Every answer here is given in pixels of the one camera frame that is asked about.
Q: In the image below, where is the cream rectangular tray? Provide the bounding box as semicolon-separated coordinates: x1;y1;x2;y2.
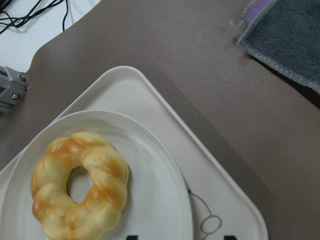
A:
0;66;268;240

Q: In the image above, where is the white round plate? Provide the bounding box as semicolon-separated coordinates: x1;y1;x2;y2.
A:
0;110;194;240

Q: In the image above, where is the glazed twisted donut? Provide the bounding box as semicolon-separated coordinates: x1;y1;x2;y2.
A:
30;131;129;240

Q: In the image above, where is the grey cloth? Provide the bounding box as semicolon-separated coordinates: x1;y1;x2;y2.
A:
237;0;320;93

